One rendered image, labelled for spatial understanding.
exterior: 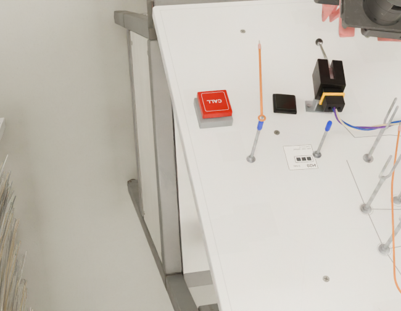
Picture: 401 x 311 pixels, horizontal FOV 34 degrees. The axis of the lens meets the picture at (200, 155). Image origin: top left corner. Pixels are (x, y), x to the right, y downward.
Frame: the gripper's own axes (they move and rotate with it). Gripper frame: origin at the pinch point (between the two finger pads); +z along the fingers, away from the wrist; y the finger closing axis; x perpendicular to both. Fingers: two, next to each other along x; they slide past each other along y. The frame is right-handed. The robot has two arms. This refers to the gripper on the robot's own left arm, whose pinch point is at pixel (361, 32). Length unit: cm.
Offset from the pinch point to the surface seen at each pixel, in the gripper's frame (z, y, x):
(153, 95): 47, -29, 2
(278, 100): 22.5, -7.1, -4.0
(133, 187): 128, -34, -5
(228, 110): 18.0, -16.1, -8.0
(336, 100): 14.0, 0.6, -5.9
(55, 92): 121, -61, 22
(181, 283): 60, -20, -36
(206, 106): 18.2, -19.6, -7.5
